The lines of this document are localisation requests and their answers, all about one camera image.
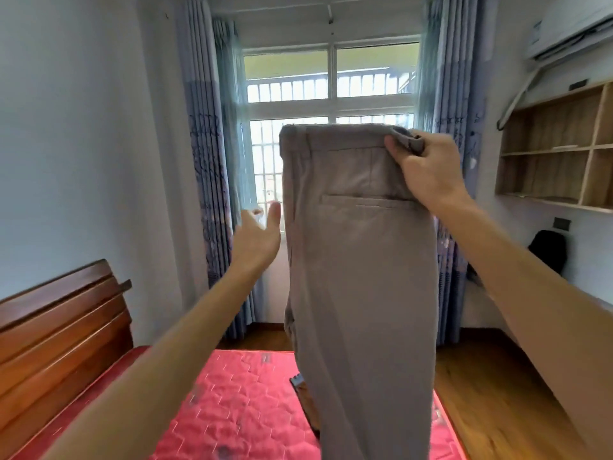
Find person's left hand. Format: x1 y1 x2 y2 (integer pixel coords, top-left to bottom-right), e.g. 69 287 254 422
232 201 282 275

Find person's right hand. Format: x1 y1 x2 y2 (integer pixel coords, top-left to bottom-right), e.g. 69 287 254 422
384 129 472 213

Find grey trousers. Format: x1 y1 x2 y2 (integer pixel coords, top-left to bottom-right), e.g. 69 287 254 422
279 123 440 460

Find person's left forearm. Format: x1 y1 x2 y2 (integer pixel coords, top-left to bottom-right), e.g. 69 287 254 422
42 262 265 460

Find person's right forearm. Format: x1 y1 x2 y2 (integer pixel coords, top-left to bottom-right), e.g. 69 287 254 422
431 195 613 460

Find blue patterned curtain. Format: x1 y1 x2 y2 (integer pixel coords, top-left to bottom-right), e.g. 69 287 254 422
178 0 263 341
415 0 488 348

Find white framed window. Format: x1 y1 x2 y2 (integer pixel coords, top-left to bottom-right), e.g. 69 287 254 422
242 39 422 235

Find red quilted mattress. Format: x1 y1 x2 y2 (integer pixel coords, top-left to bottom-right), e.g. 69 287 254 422
10 346 466 460

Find white air conditioner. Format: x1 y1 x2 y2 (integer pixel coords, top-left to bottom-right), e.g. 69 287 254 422
525 0 613 63

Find brown wooden headboard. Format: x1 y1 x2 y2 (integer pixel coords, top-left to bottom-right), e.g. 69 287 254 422
0 259 135 460

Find wooden wall shelf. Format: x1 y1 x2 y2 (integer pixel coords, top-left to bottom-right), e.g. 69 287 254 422
495 79 613 214

